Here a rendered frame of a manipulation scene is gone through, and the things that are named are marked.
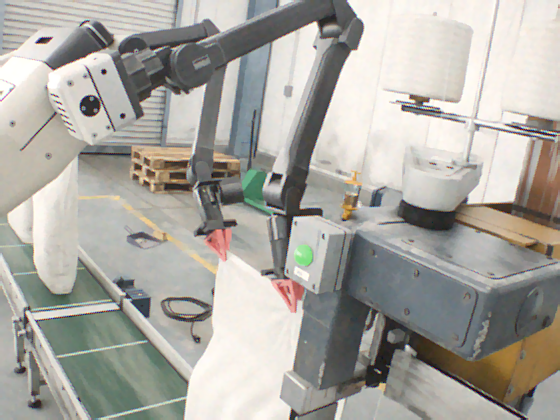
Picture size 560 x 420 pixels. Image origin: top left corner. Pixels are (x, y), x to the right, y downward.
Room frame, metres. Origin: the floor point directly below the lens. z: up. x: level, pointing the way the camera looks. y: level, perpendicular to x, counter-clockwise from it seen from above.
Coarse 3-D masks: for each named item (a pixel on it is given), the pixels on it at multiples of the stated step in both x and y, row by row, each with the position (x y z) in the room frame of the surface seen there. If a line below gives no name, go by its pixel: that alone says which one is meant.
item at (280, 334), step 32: (224, 288) 1.22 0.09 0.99; (256, 288) 1.10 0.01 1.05; (224, 320) 1.20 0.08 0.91; (256, 320) 1.09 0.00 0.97; (288, 320) 1.01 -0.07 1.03; (224, 352) 1.13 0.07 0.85; (256, 352) 1.07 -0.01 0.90; (288, 352) 0.99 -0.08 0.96; (192, 384) 1.13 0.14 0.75; (224, 384) 1.04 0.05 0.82; (256, 384) 1.01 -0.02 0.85; (192, 416) 1.10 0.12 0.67; (224, 416) 0.99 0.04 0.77; (256, 416) 0.94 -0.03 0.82; (288, 416) 0.92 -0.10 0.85
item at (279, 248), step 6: (276, 240) 1.02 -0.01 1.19; (282, 240) 1.02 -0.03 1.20; (270, 246) 1.04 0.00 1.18; (276, 246) 1.02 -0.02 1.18; (282, 246) 1.02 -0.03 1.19; (276, 252) 1.02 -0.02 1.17; (282, 252) 1.01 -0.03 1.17; (276, 258) 1.02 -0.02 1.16; (282, 258) 1.01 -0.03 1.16; (276, 264) 1.01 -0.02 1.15; (282, 264) 1.01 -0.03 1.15; (264, 270) 1.00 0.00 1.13; (270, 270) 0.99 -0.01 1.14; (276, 270) 0.98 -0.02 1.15
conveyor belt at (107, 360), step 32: (64, 320) 1.97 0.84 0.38; (96, 320) 2.02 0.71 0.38; (128, 320) 2.08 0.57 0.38; (64, 352) 1.72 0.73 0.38; (96, 352) 1.76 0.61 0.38; (128, 352) 1.81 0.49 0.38; (96, 384) 1.55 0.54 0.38; (128, 384) 1.59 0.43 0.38; (160, 384) 1.63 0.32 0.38; (96, 416) 1.38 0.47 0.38; (128, 416) 1.41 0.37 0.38; (160, 416) 1.44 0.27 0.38
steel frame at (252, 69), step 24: (0, 0) 6.54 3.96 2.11; (264, 0) 9.23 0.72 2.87; (0, 24) 6.55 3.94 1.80; (0, 48) 6.56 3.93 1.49; (264, 48) 9.32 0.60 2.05; (240, 72) 9.53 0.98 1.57; (264, 72) 9.37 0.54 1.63; (240, 96) 9.58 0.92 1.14; (240, 120) 9.56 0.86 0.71; (240, 144) 9.48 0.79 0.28
